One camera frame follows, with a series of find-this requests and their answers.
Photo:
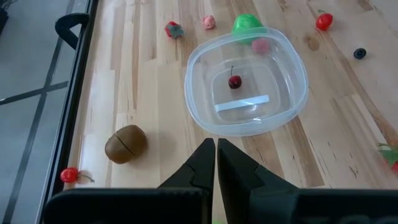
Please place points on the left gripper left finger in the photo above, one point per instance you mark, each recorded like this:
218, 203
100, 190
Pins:
174, 205

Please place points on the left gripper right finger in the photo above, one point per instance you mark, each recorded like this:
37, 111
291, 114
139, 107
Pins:
255, 202

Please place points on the brown toy kiwi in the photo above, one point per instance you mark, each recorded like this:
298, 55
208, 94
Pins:
124, 144

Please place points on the bright red toy cherry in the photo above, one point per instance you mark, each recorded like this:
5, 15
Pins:
69, 175

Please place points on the dark red toy cherry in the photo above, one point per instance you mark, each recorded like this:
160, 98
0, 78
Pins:
234, 82

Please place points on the red toy strawberry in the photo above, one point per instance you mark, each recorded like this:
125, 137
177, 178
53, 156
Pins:
392, 157
172, 29

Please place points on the pink toy raspberry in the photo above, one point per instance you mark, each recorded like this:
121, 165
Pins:
260, 45

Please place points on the green toy fruit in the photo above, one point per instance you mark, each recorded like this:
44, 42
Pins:
245, 23

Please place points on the dark toy blueberry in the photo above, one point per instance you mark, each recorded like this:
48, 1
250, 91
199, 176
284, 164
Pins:
359, 53

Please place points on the pink toy lychee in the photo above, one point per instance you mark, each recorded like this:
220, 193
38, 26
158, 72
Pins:
209, 22

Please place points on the red toy cherry tomato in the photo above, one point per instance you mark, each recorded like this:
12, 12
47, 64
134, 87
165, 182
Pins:
324, 21

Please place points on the clear plastic tupperware container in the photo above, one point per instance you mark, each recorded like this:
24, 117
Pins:
273, 77

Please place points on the black frame clamp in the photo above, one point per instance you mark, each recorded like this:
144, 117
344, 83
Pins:
66, 28

